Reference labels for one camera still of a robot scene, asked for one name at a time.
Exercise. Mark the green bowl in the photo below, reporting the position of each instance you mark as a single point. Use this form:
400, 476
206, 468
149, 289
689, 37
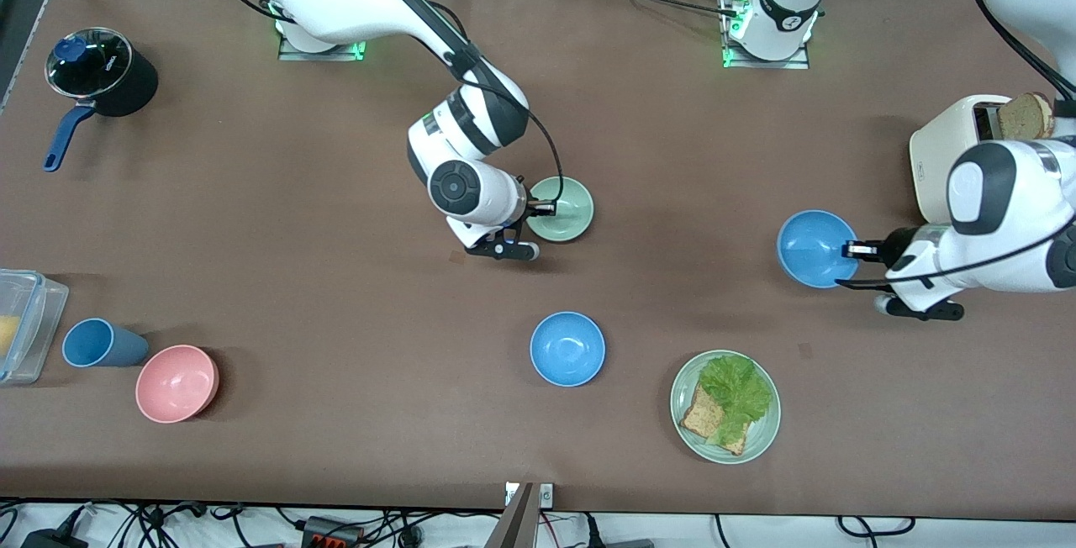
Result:
567, 212

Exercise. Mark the yellow food in container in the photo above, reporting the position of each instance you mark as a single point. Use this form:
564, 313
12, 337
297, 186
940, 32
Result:
7, 336

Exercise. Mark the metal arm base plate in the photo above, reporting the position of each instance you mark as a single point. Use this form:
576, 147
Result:
799, 60
336, 52

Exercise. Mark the brown toast slice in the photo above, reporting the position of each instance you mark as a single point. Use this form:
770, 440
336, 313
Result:
1025, 115

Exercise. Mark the green lettuce leaf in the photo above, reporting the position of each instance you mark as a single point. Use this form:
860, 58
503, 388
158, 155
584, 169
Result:
738, 392

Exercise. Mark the black power brick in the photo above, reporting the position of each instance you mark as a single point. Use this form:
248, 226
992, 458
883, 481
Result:
55, 540

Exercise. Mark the blue bowl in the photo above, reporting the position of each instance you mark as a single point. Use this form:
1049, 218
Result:
567, 349
811, 250

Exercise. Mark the white table edge bracket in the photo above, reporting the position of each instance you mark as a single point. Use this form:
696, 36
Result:
546, 494

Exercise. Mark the grey camera pole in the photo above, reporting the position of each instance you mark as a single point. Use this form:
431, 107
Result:
513, 523

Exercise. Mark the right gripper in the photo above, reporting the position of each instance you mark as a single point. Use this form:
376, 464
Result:
531, 213

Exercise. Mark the clear plastic container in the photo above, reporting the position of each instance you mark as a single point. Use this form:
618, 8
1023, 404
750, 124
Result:
38, 321

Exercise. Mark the brown bread slice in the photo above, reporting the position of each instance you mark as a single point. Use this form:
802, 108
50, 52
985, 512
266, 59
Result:
699, 418

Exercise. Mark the cream toaster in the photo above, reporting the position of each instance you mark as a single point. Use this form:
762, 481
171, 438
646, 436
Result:
937, 161

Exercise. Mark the black orange power adapter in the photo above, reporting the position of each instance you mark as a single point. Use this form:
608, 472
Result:
332, 533

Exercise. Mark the glass lid with blue knob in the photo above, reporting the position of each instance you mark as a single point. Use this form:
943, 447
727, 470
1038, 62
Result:
88, 62

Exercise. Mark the green plate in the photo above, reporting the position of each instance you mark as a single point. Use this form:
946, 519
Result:
761, 434

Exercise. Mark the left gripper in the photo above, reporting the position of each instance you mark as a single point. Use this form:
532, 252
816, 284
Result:
898, 242

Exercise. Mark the blue cup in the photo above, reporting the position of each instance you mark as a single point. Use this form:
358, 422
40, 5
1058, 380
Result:
101, 345

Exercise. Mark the pink bowl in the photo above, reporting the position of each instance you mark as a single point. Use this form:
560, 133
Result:
175, 384

